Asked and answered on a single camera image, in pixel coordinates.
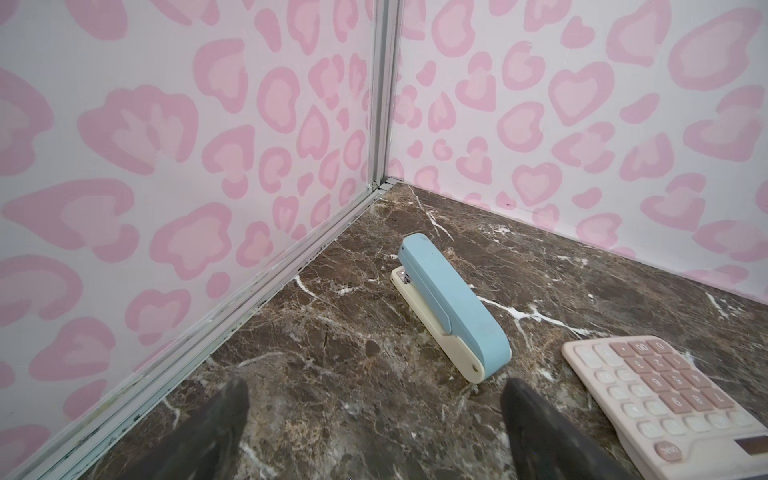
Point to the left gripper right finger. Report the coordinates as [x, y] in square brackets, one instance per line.
[544, 444]

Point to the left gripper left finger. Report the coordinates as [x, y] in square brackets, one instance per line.
[206, 445]

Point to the grey blue stapler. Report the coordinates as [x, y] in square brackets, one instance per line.
[457, 320]

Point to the pink calculator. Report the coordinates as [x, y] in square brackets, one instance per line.
[673, 421]

